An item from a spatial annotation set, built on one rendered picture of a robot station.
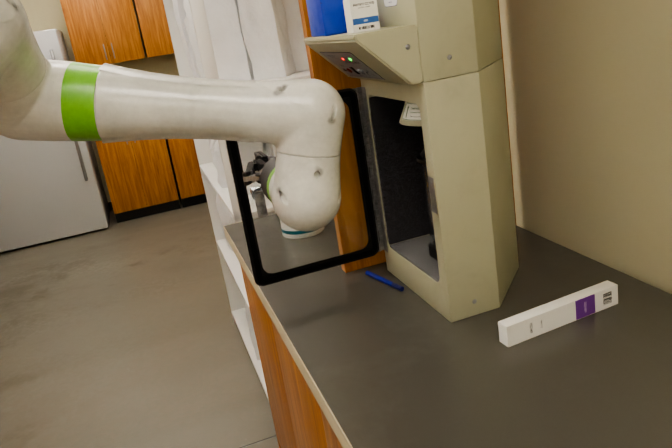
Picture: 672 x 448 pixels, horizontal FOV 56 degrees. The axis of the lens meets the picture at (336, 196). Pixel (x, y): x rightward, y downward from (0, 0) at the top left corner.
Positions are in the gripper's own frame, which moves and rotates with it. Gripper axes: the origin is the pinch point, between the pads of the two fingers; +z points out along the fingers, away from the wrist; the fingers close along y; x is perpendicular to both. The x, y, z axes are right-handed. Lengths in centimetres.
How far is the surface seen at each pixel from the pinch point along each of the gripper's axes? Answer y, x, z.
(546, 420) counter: -24, 34, -60
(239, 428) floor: 12, 128, 101
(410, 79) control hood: -23.5, -14.1, -27.1
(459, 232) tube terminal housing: -29.9, 15.9, -27.1
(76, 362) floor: 83, 128, 205
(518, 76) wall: -69, -5, 9
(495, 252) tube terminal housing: -37, 22, -27
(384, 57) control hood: -19.3, -18.6, -27.1
